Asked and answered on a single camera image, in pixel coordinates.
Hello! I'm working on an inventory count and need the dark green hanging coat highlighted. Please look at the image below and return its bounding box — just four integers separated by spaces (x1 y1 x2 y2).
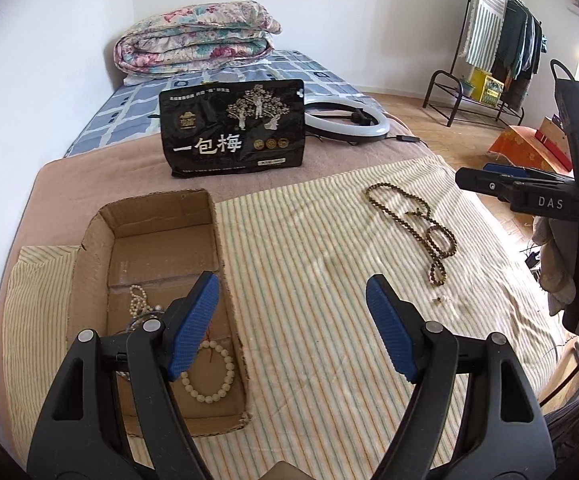
492 0 530 78

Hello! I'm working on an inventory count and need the tan cardboard box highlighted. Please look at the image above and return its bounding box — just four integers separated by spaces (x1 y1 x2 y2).
542 117 570 156

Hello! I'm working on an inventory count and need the black hanging garment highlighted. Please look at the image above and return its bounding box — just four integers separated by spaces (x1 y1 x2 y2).
507 10 543 111

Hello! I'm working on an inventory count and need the orange cloth covered table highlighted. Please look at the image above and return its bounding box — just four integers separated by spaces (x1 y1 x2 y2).
488 125 577 173

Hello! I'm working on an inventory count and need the black snack bag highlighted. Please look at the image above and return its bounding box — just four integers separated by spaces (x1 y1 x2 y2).
160 79 306 179

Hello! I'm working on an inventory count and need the green striped towel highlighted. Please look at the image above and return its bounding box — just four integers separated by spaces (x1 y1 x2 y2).
462 0 510 71

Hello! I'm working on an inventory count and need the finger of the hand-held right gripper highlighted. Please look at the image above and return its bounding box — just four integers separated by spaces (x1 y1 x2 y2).
455 167 525 206
483 162 577 184

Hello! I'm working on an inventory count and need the white ring light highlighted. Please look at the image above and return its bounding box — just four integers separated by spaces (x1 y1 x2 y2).
302 99 393 142

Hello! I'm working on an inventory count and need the red flat box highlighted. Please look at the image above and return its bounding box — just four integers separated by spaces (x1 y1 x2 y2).
534 130 573 171

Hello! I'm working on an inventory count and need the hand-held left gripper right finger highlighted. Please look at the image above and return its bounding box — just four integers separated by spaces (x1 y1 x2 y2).
364 274 555 480

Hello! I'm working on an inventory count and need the person's right hand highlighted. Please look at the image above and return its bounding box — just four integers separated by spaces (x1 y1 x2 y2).
530 216 579 317

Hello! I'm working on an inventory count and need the yellow box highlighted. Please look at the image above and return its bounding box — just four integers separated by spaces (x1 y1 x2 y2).
469 66 505 106

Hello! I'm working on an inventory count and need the black metal clothes rack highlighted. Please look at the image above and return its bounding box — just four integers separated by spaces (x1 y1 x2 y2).
423 0 550 128

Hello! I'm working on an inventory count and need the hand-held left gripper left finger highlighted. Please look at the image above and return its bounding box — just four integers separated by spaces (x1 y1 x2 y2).
26 270 220 480

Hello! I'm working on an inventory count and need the folded floral quilt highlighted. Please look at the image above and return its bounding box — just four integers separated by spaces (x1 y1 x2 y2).
114 1 283 77

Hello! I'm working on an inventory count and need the white pearl necklace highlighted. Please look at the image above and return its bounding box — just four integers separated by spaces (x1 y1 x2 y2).
128 284 165 321

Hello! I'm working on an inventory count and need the striped beige cloth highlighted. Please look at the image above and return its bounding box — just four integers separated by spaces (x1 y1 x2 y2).
2 156 570 476

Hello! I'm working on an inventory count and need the white bead bracelet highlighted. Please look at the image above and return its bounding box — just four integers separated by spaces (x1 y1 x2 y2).
180 339 236 403

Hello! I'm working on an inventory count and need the silver bangle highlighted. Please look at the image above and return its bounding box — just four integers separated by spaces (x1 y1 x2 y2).
124 309 169 333

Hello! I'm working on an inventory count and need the black ring light cable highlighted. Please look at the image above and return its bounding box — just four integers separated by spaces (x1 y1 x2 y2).
389 132 427 148

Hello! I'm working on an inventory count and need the brown wooden bead necklace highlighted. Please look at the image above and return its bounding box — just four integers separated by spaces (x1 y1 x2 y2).
366 182 457 288

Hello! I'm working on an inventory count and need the blue patterned bed sheet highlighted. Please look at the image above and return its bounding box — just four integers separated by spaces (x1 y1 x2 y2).
64 49 365 158

